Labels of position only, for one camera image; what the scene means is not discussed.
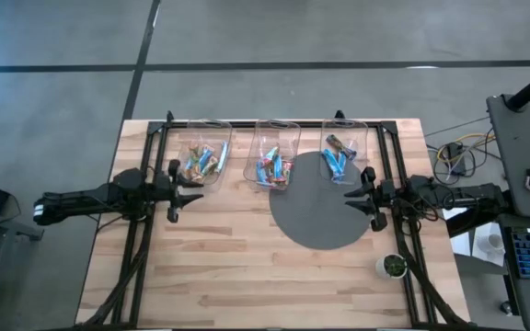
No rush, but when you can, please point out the brown granola bar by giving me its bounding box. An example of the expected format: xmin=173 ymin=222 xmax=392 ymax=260
xmin=185 ymin=165 xmax=206 ymax=183

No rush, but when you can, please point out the grey equipment stand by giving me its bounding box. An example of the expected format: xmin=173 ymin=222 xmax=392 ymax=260
xmin=0 ymin=205 xmax=46 ymax=244

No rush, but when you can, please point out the grey side desk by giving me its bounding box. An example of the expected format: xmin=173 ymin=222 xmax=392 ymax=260
xmin=485 ymin=93 xmax=530 ymax=220

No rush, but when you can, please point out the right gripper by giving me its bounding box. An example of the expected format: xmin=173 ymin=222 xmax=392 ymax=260
xmin=342 ymin=165 xmax=399 ymax=233

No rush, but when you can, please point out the green red granola bar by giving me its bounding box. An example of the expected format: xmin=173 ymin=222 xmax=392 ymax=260
xmin=186 ymin=143 xmax=201 ymax=169

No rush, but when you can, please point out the yellow cable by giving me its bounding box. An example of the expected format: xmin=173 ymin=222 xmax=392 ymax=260
xmin=434 ymin=131 xmax=497 ymax=163

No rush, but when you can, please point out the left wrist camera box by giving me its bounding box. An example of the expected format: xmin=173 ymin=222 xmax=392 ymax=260
xmin=152 ymin=177 xmax=169 ymax=198

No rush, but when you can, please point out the small potted plant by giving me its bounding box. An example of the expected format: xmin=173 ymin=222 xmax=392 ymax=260
xmin=374 ymin=252 xmax=409 ymax=280

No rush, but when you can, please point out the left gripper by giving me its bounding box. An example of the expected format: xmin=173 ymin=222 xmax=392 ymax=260
xmin=152 ymin=158 xmax=205 ymax=224

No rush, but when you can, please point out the purple granola bar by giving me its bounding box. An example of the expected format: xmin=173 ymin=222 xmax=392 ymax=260
xmin=325 ymin=133 xmax=358 ymax=161

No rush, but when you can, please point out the black power adapter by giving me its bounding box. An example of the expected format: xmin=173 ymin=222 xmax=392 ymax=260
xmin=444 ymin=142 xmax=467 ymax=177

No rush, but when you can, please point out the clear plastic bin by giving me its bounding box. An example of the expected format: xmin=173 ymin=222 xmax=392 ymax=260
xmin=179 ymin=119 xmax=234 ymax=188
xmin=319 ymin=118 xmax=370 ymax=186
xmin=244 ymin=119 xmax=302 ymax=192

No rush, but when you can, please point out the white mug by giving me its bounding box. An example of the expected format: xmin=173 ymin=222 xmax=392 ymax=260
xmin=484 ymin=233 xmax=506 ymax=254

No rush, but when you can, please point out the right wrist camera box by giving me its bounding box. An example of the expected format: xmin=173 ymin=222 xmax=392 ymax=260
xmin=381 ymin=179 xmax=398 ymax=200

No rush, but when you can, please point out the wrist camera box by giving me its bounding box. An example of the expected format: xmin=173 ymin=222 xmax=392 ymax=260
xmin=381 ymin=179 xmax=398 ymax=200
xmin=152 ymin=177 xmax=169 ymax=198

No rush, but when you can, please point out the grey round mat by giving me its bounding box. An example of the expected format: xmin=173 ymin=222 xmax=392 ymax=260
xmin=268 ymin=151 xmax=374 ymax=252

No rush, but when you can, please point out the white paper sheet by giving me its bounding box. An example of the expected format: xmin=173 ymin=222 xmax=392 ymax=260
xmin=448 ymin=229 xmax=473 ymax=257
xmin=470 ymin=223 xmax=508 ymax=268
xmin=442 ymin=206 xmax=467 ymax=221

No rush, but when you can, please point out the black stand beam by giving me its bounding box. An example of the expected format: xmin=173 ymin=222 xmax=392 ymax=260
xmin=445 ymin=201 xmax=505 ymax=239

